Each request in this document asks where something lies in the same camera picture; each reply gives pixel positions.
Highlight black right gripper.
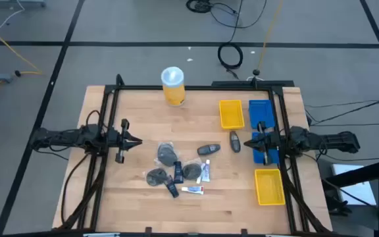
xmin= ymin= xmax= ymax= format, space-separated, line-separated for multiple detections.
xmin=243 ymin=121 xmax=280 ymax=166

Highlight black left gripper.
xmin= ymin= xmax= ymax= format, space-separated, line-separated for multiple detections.
xmin=107 ymin=118 xmax=143 ymax=164

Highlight grey deodorant bottle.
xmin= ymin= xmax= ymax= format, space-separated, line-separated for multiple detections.
xmin=197 ymin=144 xmax=222 ymax=157
xmin=229 ymin=130 xmax=241 ymax=153

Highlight bagged dark round pad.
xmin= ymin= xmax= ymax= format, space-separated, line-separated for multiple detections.
xmin=181 ymin=158 xmax=203 ymax=181
xmin=154 ymin=141 xmax=179 ymax=168
xmin=143 ymin=167 xmax=168 ymax=188

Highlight dark blue cream tube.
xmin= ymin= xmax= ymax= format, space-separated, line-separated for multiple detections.
xmin=173 ymin=161 xmax=184 ymax=184
xmin=164 ymin=176 xmax=180 ymax=199

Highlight small white toothpaste tube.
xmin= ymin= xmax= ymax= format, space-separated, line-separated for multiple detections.
xmin=195 ymin=163 xmax=206 ymax=184
xmin=201 ymin=159 xmax=211 ymax=183
xmin=180 ymin=186 xmax=205 ymax=196

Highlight blue plastic basket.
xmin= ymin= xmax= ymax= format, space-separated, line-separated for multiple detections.
xmin=251 ymin=130 xmax=281 ymax=165
xmin=248 ymin=99 xmax=276 ymax=130

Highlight yellow plastic basket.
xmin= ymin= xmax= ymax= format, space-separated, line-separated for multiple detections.
xmin=218 ymin=99 xmax=245 ymax=130
xmin=254 ymin=168 xmax=286 ymax=206

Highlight black flat plate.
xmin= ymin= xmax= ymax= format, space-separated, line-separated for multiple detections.
xmin=211 ymin=80 xmax=295 ymax=88

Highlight orange juice bottle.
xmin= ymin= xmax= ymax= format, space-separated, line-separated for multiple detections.
xmin=161 ymin=66 xmax=186 ymax=107

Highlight white flat panel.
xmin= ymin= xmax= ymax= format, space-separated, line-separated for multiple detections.
xmin=330 ymin=163 xmax=378 ymax=207

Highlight black metal beam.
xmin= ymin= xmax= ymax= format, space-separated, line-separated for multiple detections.
xmin=320 ymin=157 xmax=379 ymax=191

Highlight black metal table frame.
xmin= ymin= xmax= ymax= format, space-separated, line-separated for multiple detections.
xmin=77 ymin=74 xmax=311 ymax=236

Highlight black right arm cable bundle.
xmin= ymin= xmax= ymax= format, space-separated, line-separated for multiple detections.
xmin=280 ymin=157 xmax=330 ymax=233

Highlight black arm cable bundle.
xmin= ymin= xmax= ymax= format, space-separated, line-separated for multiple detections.
xmin=280 ymin=157 xmax=330 ymax=233
xmin=59 ymin=153 xmax=108 ymax=230

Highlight coiled black floor cable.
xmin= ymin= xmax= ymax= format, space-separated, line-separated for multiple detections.
xmin=217 ymin=41 xmax=244 ymax=70

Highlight black left arm cable bundle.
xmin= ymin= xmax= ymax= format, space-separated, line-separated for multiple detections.
xmin=59 ymin=153 xmax=108 ymax=230

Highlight yellow hanging cable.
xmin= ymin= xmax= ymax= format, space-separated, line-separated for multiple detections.
xmin=257 ymin=0 xmax=284 ymax=72

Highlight thin black floor cables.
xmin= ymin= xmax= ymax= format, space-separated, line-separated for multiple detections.
xmin=304 ymin=95 xmax=379 ymax=128

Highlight tangled black floor cable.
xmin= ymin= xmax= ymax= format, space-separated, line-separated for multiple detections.
xmin=185 ymin=0 xmax=268 ymax=30

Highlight yellow floor cable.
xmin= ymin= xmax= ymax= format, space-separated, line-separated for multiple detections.
xmin=0 ymin=18 xmax=44 ymax=101

